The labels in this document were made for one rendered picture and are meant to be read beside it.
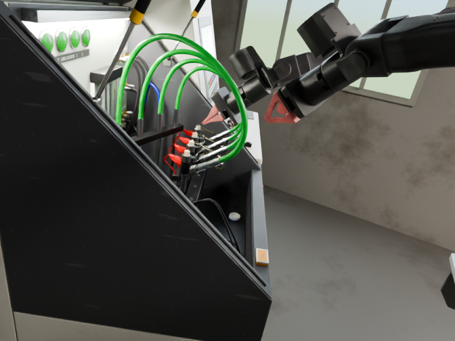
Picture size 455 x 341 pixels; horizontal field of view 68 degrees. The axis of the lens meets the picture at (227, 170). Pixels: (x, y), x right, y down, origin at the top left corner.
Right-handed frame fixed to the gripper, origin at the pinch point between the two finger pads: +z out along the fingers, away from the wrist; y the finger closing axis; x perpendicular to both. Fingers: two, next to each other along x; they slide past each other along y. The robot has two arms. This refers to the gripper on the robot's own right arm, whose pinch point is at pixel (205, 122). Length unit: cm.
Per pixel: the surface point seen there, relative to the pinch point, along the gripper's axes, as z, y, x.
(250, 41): 30, 39, -217
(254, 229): 3.1, -32.7, 4.4
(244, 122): -14.2, -5.1, 12.2
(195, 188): 16.8, -15.3, -2.5
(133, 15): -16.7, 19.1, 34.8
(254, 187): 7.9, -27.8, -20.5
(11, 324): 51, -15, 44
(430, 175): -42, -128, -200
